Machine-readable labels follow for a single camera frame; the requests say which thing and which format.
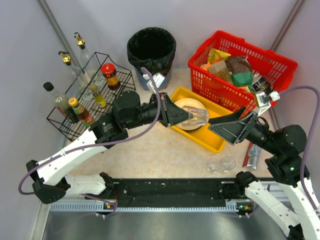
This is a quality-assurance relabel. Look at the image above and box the cream ceramic plate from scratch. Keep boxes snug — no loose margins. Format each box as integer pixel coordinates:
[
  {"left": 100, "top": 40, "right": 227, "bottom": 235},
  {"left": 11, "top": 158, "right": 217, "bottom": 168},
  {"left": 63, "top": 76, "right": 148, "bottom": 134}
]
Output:
[{"left": 174, "top": 98, "right": 207, "bottom": 132}]

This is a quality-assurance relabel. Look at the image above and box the small glass cup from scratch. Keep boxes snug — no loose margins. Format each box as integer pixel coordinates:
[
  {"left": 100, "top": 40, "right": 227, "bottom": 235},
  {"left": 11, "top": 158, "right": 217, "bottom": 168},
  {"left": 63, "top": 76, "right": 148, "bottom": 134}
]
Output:
[
  {"left": 181, "top": 105, "right": 210, "bottom": 127},
  {"left": 221, "top": 156, "right": 236, "bottom": 172},
  {"left": 206, "top": 158, "right": 222, "bottom": 173}
]

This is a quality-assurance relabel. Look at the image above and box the yellow plastic tray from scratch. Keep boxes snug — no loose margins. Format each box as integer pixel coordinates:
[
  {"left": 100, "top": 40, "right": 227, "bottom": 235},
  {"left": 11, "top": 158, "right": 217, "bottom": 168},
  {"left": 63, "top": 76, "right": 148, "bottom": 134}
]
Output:
[{"left": 170, "top": 87, "right": 232, "bottom": 154}]

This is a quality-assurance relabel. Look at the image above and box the glass jar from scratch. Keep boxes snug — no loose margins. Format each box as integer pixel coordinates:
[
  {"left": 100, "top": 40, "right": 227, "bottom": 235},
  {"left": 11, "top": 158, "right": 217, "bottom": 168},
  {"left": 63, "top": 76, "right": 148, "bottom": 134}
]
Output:
[{"left": 105, "top": 92, "right": 117, "bottom": 104}]

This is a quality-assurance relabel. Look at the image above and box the small yellow seasoning bottle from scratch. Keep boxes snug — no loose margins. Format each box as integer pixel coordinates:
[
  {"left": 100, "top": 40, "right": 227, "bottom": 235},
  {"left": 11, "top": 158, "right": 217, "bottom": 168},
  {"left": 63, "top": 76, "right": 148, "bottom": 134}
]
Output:
[{"left": 89, "top": 83, "right": 107, "bottom": 109}]

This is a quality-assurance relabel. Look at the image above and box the red-lidded sauce jar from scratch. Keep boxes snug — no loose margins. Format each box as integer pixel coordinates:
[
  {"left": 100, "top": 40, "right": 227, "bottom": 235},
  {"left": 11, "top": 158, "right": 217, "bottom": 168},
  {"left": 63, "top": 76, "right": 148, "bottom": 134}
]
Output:
[{"left": 100, "top": 63, "right": 120, "bottom": 91}]

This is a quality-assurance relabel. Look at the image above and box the red-brown sauce bottle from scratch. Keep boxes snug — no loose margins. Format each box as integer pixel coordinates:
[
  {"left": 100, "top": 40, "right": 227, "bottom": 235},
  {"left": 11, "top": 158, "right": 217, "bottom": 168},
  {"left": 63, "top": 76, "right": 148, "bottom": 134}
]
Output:
[{"left": 68, "top": 97, "right": 95, "bottom": 128}]

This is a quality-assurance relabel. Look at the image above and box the gold-capped glass bottle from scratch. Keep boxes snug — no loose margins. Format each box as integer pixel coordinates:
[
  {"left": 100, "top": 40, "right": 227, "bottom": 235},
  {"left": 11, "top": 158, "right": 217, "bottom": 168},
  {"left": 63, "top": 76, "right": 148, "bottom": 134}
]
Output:
[
  {"left": 74, "top": 32, "right": 105, "bottom": 87},
  {"left": 58, "top": 51, "right": 93, "bottom": 102}
]

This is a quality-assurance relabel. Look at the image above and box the black-capped dark sauce bottle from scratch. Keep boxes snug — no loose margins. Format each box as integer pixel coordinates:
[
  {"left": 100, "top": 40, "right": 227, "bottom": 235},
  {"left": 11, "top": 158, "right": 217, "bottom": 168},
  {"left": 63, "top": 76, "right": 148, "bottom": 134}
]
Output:
[{"left": 43, "top": 82, "right": 79, "bottom": 124}]

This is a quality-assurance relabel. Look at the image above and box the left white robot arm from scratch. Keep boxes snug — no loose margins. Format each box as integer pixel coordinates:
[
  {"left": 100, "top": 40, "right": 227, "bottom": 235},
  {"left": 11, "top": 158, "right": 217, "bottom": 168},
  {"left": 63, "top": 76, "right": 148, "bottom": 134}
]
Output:
[{"left": 26, "top": 90, "right": 193, "bottom": 204}]

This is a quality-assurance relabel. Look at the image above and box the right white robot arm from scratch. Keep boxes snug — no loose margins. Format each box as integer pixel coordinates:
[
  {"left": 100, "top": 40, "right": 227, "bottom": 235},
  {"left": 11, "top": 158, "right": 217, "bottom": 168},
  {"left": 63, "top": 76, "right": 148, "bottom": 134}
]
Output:
[{"left": 208, "top": 107, "right": 320, "bottom": 240}]

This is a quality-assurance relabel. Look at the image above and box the silver foil packet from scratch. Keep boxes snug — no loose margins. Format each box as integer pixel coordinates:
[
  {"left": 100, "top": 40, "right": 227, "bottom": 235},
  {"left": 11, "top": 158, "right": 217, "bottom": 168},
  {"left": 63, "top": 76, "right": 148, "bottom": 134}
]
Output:
[{"left": 242, "top": 143, "right": 262, "bottom": 170}]

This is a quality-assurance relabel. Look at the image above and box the green sponge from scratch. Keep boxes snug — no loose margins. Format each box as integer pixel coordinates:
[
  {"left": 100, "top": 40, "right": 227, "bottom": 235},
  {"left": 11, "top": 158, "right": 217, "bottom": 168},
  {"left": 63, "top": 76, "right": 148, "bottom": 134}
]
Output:
[{"left": 231, "top": 71, "right": 254, "bottom": 87}]

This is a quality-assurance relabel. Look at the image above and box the black gold snack packet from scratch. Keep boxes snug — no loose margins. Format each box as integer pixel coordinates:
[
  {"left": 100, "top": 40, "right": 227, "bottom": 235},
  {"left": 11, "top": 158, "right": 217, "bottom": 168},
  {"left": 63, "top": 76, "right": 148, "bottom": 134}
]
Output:
[{"left": 250, "top": 75, "right": 274, "bottom": 95}]

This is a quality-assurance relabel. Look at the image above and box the brown cardboard box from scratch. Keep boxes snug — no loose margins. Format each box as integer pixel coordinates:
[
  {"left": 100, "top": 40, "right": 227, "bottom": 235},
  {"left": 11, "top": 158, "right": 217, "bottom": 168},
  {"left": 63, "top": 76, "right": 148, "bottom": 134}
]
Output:
[{"left": 208, "top": 60, "right": 233, "bottom": 84}]

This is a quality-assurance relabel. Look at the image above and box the dark brown snack bag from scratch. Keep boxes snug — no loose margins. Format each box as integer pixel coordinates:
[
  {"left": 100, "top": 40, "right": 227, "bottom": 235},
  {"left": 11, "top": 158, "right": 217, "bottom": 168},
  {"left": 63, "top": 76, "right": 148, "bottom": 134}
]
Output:
[{"left": 225, "top": 55, "right": 253, "bottom": 74}]

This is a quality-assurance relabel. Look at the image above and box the red plastic shopping basket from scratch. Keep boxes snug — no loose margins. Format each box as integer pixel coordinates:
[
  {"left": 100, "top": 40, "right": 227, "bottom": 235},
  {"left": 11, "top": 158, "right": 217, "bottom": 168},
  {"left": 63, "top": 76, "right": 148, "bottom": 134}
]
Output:
[{"left": 188, "top": 30, "right": 298, "bottom": 112}]

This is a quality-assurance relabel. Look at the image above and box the trash bin with black bag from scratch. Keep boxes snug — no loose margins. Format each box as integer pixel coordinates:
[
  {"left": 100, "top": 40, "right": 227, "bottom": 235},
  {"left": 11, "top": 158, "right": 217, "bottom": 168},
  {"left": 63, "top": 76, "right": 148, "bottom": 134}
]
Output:
[{"left": 126, "top": 27, "right": 177, "bottom": 90}]

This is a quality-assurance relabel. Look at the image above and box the yellow snack bag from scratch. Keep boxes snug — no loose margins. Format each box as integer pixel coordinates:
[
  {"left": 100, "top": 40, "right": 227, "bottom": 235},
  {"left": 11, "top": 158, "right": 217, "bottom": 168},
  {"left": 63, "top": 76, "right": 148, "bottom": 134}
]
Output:
[{"left": 207, "top": 48, "right": 231, "bottom": 64}]

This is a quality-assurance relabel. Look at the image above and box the black wire rack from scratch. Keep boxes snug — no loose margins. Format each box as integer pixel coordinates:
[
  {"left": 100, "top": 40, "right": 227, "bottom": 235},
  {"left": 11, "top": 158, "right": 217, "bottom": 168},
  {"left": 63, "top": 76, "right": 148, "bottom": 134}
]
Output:
[{"left": 43, "top": 51, "right": 136, "bottom": 142}]

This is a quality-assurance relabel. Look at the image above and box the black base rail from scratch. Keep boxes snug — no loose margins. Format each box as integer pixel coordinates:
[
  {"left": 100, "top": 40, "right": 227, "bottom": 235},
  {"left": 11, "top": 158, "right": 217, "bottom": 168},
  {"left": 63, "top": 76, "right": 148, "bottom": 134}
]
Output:
[{"left": 96, "top": 178, "right": 248, "bottom": 208}]

